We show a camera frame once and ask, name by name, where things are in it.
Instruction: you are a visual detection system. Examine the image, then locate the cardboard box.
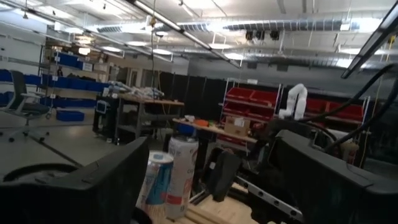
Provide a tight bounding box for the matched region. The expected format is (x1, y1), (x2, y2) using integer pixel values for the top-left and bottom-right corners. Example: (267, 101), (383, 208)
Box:
(223, 116), (251, 138)

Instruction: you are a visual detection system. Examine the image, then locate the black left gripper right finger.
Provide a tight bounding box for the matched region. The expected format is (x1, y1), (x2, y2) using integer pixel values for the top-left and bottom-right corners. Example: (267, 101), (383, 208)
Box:
(269, 129), (398, 224)

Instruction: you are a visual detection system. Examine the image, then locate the blue storage bin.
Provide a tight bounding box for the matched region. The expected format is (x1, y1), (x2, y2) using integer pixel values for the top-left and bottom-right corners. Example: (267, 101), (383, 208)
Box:
(56, 109), (85, 122)
(177, 123), (195, 136)

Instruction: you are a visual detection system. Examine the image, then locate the black partition curtain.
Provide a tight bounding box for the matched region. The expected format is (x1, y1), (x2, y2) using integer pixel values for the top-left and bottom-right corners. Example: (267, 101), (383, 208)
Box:
(157, 71), (229, 122)

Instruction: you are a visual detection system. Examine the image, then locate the wooden workbench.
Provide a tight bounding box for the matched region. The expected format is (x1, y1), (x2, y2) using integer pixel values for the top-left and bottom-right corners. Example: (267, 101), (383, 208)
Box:
(172, 114), (259, 156)

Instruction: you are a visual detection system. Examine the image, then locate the red bin storage rack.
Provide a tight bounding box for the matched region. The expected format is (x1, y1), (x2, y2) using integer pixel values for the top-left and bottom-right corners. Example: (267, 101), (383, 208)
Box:
(221, 77), (283, 147)
(306, 96), (371, 125)

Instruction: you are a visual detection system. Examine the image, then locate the white Celsius Peach Vibe can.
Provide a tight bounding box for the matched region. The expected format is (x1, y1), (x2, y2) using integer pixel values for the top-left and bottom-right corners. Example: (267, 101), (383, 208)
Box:
(164, 135), (200, 220)

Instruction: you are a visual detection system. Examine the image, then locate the black equipment cart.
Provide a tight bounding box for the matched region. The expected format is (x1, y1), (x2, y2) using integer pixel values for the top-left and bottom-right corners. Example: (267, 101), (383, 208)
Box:
(92, 95), (121, 139)

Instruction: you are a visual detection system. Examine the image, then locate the grey office chair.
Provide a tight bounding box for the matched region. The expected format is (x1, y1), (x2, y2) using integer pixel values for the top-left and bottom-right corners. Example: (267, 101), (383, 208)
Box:
(0, 70), (51, 143)

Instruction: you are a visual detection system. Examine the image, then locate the black overhead light beam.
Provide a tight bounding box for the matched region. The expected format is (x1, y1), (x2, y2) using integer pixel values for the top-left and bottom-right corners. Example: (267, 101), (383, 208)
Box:
(130, 0), (242, 68)
(340, 0), (398, 79)

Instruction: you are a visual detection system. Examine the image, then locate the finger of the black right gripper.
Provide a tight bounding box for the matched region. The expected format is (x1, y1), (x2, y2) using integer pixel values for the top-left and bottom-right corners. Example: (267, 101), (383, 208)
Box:
(207, 151), (242, 202)

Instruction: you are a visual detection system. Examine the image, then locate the wooden slatted shelf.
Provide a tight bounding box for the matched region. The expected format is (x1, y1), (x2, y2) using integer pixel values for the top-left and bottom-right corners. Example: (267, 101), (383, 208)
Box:
(161, 183), (259, 224)

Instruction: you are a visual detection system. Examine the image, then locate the blue bin storage rack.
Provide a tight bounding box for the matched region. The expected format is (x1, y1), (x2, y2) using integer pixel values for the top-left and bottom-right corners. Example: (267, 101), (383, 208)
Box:
(0, 51), (109, 110)

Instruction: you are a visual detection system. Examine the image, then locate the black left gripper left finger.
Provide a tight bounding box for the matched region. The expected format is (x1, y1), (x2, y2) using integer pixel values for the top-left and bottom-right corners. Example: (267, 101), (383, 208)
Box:
(0, 136), (150, 224)

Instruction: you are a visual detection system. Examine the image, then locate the cluttered workbench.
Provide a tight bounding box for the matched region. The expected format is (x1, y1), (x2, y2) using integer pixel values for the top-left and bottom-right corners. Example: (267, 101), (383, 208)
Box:
(115, 81), (186, 141)

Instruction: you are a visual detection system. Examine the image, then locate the blue silver Red Bull can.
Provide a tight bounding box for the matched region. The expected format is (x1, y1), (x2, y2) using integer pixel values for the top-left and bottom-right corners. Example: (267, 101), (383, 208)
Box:
(136, 151), (174, 224)

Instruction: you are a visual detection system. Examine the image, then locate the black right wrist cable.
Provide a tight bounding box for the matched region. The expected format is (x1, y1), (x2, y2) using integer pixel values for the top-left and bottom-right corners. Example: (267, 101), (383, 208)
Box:
(297, 63), (398, 124)

